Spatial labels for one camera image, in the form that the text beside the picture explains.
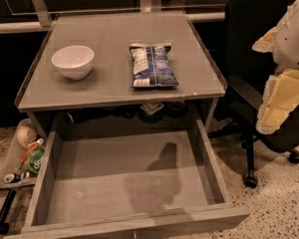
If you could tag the blue chip bag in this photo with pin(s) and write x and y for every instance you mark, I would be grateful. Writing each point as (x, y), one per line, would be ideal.
(151, 67)

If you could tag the white ceramic bowl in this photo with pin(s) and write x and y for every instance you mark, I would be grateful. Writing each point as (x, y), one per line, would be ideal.
(74, 62)

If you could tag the black office chair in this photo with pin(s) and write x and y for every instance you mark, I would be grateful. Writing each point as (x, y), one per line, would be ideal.
(246, 72)

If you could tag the grey metal railing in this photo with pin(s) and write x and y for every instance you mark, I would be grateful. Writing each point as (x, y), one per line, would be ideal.
(17, 16)

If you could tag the beige round object in bin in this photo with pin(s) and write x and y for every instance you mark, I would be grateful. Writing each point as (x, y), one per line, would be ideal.
(26, 135)

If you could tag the open grey top drawer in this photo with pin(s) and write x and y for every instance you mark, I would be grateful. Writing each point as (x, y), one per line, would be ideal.
(141, 182)

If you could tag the metal can in bin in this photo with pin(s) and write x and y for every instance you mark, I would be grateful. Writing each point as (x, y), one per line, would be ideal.
(11, 178)

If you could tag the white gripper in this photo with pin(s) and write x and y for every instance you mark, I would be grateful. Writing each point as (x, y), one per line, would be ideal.
(293, 44)

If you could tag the black stand leg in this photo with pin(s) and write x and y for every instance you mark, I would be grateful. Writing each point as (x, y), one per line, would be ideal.
(4, 226)

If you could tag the green snack bag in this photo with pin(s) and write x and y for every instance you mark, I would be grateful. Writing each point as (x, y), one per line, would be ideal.
(32, 159)

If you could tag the grey cabinet with table top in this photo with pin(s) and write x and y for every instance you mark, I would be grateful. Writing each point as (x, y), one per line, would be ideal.
(110, 81)

